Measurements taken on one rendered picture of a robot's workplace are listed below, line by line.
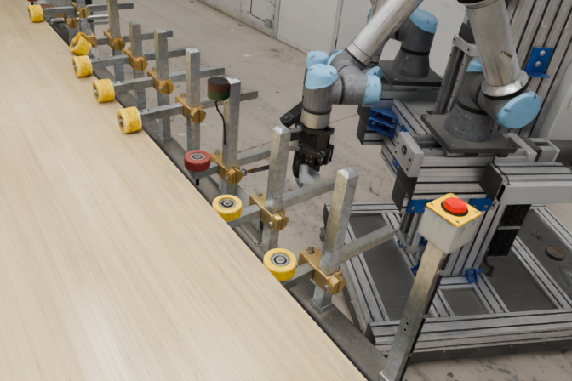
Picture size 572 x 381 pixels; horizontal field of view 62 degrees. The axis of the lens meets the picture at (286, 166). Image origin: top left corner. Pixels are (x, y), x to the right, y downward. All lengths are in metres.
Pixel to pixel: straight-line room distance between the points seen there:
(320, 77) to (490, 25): 0.42
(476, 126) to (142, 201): 1.00
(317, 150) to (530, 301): 1.41
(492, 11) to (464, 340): 1.31
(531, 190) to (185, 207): 1.03
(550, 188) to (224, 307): 1.07
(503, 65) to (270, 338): 0.87
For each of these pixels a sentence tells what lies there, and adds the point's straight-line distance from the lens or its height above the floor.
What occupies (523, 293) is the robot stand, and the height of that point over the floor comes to 0.21.
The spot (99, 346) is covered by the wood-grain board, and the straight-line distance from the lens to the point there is 1.02.
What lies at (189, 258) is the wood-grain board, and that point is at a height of 0.90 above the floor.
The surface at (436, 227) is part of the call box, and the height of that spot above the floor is 1.19.
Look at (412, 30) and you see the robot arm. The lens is 1.92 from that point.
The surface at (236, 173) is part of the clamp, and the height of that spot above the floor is 0.86.
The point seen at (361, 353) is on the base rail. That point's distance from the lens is 1.28.
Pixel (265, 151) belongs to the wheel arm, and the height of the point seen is 0.86.
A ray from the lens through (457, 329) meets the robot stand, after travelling 2.08.
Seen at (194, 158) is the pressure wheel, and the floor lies 0.90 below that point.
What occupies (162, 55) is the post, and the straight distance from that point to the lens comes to 1.83.
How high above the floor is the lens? 1.71
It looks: 33 degrees down
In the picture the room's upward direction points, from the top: 7 degrees clockwise
